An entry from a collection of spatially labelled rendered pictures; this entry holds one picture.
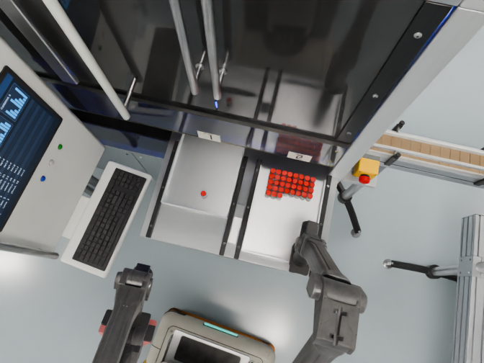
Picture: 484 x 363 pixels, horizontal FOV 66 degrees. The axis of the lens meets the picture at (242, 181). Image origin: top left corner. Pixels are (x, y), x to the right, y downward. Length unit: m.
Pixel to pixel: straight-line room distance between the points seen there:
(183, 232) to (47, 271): 1.29
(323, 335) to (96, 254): 1.05
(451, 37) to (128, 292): 0.83
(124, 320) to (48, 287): 1.70
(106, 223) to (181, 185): 0.34
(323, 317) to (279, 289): 1.56
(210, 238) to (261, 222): 0.20
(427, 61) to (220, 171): 0.90
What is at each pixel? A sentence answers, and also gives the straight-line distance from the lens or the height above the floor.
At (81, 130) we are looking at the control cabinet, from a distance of 1.48.
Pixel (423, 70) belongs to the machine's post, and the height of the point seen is 1.63.
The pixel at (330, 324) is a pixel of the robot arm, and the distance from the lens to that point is 0.76.
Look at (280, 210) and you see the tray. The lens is 1.44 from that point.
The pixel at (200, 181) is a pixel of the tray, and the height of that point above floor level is 0.88.
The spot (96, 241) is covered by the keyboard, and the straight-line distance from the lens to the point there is 1.57.
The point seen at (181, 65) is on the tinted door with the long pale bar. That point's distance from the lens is 1.03.
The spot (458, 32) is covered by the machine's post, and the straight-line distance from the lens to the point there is 0.78.
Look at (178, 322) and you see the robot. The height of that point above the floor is 0.28.
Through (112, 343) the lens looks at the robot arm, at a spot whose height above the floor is 1.48.
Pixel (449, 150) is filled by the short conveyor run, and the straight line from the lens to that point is 1.67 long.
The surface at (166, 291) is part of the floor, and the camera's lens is 2.33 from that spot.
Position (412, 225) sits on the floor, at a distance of 2.56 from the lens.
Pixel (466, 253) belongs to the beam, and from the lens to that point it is 2.11.
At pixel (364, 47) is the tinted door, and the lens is 0.83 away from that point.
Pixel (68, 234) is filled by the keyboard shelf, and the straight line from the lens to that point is 1.65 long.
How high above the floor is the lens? 2.29
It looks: 74 degrees down
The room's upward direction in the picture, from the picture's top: 1 degrees clockwise
